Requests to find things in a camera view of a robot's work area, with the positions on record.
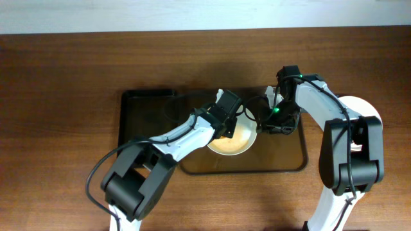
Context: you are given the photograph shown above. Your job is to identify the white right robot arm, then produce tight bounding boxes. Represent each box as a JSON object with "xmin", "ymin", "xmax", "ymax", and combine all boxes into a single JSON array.
[{"xmin": 257, "ymin": 65, "xmax": 384, "ymax": 231}]

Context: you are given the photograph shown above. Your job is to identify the white plate with orange sauce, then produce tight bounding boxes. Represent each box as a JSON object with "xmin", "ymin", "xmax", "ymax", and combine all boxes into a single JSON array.
[{"xmin": 207, "ymin": 109, "xmax": 257, "ymax": 156}]

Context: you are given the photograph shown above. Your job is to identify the white plate with brown smear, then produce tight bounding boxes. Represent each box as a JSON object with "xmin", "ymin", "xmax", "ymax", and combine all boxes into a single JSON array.
[{"xmin": 339, "ymin": 96, "xmax": 383, "ymax": 151}]

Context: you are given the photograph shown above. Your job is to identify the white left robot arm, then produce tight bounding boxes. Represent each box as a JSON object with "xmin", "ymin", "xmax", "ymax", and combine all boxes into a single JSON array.
[{"xmin": 100, "ymin": 89, "xmax": 241, "ymax": 230}]

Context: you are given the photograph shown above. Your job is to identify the small dark brown tray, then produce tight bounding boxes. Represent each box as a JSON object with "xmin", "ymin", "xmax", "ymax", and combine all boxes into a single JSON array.
[{"xmin": 118, "ymin": 89, "xmax": 176, "ymax": 145}]

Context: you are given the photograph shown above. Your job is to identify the large dark brown tray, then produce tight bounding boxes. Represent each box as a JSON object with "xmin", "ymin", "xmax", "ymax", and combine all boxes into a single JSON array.
[{"xmin": 171, "ymin": 87, "xmax": 308, "ymax": 175}]

